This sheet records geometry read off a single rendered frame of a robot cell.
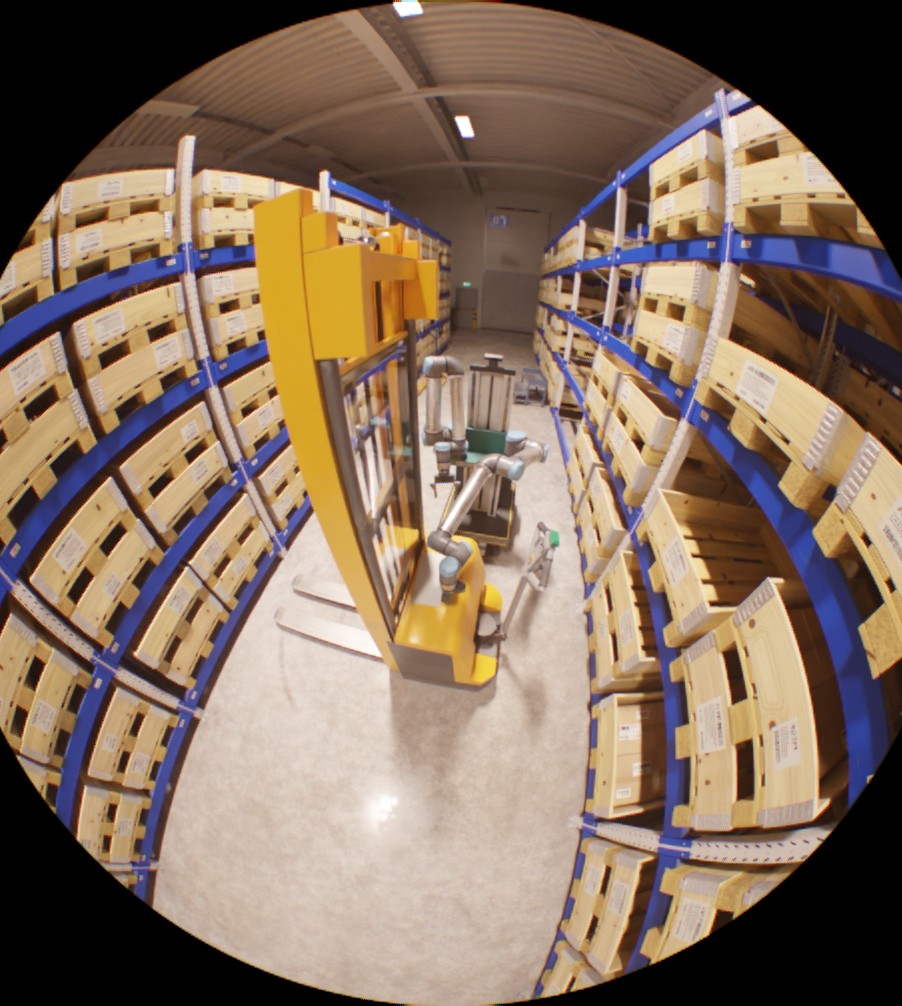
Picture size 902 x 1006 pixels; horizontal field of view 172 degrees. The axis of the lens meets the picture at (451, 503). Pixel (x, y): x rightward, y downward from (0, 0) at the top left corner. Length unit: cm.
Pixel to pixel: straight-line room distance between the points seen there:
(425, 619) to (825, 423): 189
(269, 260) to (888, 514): 152
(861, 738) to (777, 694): 36
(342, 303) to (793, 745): 158
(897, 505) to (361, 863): 299
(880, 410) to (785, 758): 188
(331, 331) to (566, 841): 294
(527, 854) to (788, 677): 202
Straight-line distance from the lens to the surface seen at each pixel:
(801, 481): 112
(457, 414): 199
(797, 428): 117
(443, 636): 162
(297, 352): 76
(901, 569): 97
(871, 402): 246
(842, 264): 134
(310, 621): 276
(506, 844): 254
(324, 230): 70
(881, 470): 101
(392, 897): 272
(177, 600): 252
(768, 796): 122
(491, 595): 238
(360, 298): 65
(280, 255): 76
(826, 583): 112
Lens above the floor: 238
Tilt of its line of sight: 42 degrees down
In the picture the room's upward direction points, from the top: 1 degrees clockwise
